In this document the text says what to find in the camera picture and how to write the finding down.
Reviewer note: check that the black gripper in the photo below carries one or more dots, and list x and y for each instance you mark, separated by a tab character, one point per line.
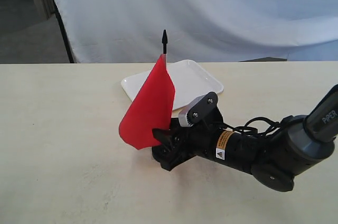
180	144

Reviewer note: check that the red flag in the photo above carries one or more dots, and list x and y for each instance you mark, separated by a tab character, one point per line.
152	107

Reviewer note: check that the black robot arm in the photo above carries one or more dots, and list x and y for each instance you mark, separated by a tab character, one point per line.
274	157

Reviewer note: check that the white plastic tray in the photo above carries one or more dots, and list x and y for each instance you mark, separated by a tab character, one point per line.
189	78

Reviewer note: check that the black backdrop stand pole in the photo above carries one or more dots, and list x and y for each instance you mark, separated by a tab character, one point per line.
63	33

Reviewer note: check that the white backdrop cloth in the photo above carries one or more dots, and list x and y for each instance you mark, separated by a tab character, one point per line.
121	31

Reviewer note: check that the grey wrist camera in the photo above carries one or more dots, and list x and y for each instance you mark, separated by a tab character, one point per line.
197	109

